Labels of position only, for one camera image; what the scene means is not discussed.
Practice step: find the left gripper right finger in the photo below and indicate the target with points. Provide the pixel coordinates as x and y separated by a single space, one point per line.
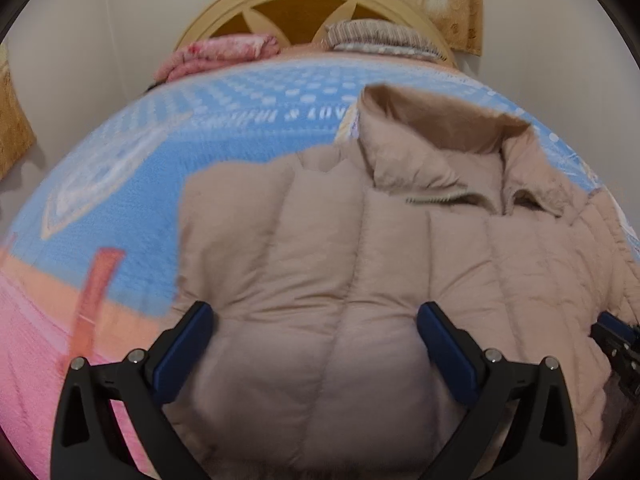
541 442

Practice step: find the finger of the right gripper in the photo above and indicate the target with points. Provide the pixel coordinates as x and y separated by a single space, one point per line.
626 332

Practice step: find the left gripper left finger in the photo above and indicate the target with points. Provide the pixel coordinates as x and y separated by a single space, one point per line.
87 442

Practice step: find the beige quilted puffer jacket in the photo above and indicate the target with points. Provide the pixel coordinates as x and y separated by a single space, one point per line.
316 264

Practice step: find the pink and blue bedspread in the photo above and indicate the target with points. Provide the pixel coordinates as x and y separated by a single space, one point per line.
93 257

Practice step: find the side window yellow curtain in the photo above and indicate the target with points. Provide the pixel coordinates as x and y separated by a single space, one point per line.
16 135

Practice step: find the folded pink floral blanket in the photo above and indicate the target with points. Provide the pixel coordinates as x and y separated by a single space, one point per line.
212 54

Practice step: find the cream wooden headboard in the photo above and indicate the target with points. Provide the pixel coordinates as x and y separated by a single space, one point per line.
296 22

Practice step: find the striped pillow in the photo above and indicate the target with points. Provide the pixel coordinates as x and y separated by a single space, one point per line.
383 38

